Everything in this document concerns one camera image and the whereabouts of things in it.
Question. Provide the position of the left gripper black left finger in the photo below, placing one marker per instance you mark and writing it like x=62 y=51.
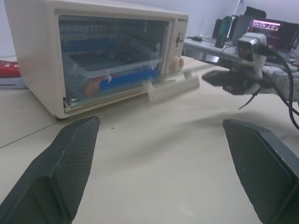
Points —
x=58 y=168

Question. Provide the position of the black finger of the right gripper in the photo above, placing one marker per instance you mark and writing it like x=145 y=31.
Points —
x=218 y=73
x=213 y=81

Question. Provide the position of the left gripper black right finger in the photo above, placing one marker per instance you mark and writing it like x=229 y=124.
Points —
x=264 y=168

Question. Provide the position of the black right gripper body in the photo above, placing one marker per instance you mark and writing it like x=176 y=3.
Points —
x=240 y=82

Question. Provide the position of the glass toaster oven door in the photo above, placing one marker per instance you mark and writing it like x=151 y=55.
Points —
x=116 y=30

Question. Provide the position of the red and white oven knob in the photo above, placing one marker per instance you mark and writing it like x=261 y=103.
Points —
x=177 y=64

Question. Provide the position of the clear food container blue lid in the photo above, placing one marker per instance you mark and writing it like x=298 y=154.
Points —
x=121 y=70

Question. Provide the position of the cream toaster oven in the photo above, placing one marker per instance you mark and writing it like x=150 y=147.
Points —
x=35 y=58

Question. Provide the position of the white background desk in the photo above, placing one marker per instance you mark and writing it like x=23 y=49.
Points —
x=208 y=50

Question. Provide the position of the black bottle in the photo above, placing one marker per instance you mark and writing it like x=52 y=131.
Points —
x=219 y=35

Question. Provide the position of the black power adapter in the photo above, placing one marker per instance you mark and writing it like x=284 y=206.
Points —
x=198 y=38

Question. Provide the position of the teal water bottle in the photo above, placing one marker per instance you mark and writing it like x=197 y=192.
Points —
x=226 y=25

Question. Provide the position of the grey box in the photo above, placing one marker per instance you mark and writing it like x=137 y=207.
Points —
x=239 y=28

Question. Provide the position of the computer monitor with pink screen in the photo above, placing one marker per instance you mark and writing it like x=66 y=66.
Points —
x=278 y=32

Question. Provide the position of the red and white box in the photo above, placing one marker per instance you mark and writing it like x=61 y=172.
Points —
x=9 y=70

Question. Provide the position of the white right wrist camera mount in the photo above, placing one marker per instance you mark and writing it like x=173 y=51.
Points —
x=253 y=51

